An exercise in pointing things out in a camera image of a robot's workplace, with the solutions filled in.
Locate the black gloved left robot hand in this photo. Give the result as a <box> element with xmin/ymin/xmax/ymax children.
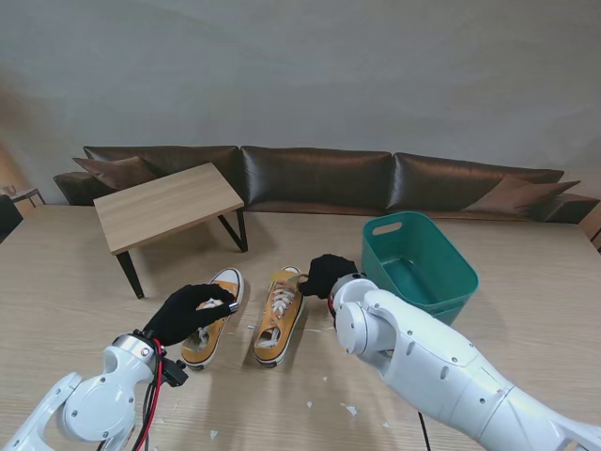
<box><xmin>142</xmin><ymin>284</ymin><xmax>240</xmax><ymax>347</ymax></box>

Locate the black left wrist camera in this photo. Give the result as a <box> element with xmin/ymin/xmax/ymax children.
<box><xmin>162</xmin><ymin>359</ymin><xmax>190</xmax><ymax>390</ymax></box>

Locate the light wooden cabinet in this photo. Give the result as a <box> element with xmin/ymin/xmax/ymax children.
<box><xmin>578</xmin><ymin>201</ymin><xmax>601</xmax><ymax>255</ymax></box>

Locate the brown sofa cushion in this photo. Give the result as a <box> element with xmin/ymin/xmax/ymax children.
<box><xmin>464</xmin><ymin>175</ymin><xmax>582</xmax><ymax>216</ymax></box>
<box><xmin>72</xmin><ymin>156</ymin><xmax>159</xmax><ymax>192</ymax></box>

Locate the dark brown leather sofa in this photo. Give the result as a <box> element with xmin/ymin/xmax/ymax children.
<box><xmin>53</xmin><ymin>145</ymin><xmax>601</xmax><ymax>225</ymax></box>

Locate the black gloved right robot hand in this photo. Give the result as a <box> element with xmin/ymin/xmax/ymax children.
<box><xmin>299</xmin><ymin>254</ymin><xmax>359</xmax><ymax>301</ymax></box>

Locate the small wooden black-legged bench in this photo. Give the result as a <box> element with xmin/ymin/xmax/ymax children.
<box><xmin>92</xmin><ymin>163</ymin><xmax>249</xmax><ymax>301</ymax></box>

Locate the red left arm cable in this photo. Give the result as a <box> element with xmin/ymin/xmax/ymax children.
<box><xmin>133</xmin><ymin>342</ymin><xmax>165</xmax><ymax>451</ymax></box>

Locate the yellow canvas sneaker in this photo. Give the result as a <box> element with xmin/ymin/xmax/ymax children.
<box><xmin>179</xmin><ymin>267</ymin><xmax>246</xmax><ymax>370</ymax></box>
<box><xmin>253</xmin><ymin>265</ymin><xmax>306</xmax><ymax>368</ymax></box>

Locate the green plastic basket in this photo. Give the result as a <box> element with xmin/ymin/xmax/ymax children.
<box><xmin>361</xmin><ymin>210</ymin><xmax>480</xmax><ymax>326</ymax></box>

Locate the small wooden side table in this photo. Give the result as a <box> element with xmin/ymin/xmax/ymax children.
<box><xmin>0</xmin><ymin>185</ymin><xmax>47</xmax><ymax>208</ymax></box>

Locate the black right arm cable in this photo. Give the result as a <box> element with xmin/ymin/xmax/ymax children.
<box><xmin>417</xmin><ymin>411</ymin><xmax>431</xmax><ymax>451</ymax></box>

